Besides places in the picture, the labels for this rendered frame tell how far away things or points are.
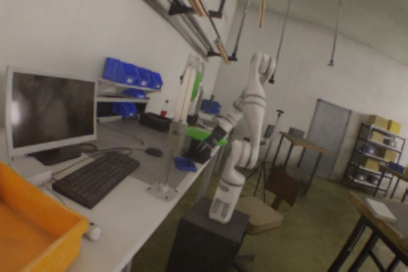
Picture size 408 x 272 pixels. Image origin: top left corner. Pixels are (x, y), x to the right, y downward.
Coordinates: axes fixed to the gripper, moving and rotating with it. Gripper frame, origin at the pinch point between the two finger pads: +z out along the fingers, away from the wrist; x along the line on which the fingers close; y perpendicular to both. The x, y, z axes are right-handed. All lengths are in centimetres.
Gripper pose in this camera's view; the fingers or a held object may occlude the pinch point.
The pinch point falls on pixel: (197, 150)
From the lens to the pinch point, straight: 114.6
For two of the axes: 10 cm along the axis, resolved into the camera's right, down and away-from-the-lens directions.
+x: -3.3, -2.0, 9.2
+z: -6.6, 7.5, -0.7
